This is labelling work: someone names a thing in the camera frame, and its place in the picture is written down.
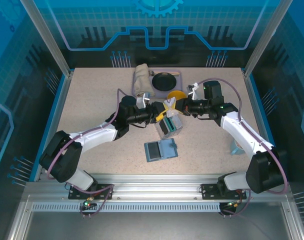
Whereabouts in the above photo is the blue card holder wallet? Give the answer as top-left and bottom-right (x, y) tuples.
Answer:
(144, 139), (179, 163)

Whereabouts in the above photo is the black credit card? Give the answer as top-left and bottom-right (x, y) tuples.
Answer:
(159, 119), (171, 135)
(146, 142), (161, 160)

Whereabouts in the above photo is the aluminium frame post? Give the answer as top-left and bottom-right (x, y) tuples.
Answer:
(243, 0), (292, 77)
(19, 0), (74, 77)

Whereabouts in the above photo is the small connector board with LED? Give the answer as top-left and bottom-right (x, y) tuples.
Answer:
(224, 199), (243, 210)
(82, 196), (97, 209)

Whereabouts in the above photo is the beige folded cloth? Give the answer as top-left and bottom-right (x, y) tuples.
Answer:
(133, 63), (157, 99)

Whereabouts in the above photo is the lavender tray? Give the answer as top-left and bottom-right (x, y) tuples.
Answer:
(130, 69), (184, 99)

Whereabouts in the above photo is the grey metal bottom panel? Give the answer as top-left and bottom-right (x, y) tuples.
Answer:
(24, 212), (293, 240)

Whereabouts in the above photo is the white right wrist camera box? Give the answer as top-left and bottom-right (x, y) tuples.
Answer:
(186, 82), (201, 100)

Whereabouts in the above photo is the white translucent card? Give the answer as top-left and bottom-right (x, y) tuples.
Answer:
(165, 97), (179, 117)

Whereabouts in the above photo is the orange bowl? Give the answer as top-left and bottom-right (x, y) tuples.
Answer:
(166, 90), (188, 102)

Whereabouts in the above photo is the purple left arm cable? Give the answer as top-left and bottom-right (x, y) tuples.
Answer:
(46, 87), (129, 219)

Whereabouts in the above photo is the clear plastic card box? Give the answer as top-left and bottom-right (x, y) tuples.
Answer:
(154, 114), (184, 140)

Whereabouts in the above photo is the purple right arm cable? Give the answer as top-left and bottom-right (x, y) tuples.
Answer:
(194, 77), (289, 219)

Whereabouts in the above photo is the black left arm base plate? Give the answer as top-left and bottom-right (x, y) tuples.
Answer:
(68, 183), (115, 201)

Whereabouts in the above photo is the teal credit card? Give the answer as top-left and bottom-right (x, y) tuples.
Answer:
(166, 116), (177, 133)

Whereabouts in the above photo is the white and blue mug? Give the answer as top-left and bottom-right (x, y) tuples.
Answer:
(230, 139), (246, 156)

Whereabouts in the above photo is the slotted grey cable duct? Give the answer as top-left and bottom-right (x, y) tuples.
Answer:
(31, 202), (222, 213)

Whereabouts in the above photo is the black round plate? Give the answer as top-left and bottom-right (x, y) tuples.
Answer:
(151, 72), (178, 92)

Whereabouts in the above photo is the aluminium mounting rail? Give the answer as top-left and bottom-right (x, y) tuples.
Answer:
(66, 173), (292, 201)

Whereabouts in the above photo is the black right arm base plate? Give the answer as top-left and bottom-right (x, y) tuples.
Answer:
(200, 183), (248, 201)

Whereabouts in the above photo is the aluminium table side rail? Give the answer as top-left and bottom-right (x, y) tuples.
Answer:
(33, 69), (75, 182)
(242, 69), (287, 182)

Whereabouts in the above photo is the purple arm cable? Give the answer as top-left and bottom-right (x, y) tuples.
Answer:
(194, 77), (289, 219)
(46, 87), (129, 219)

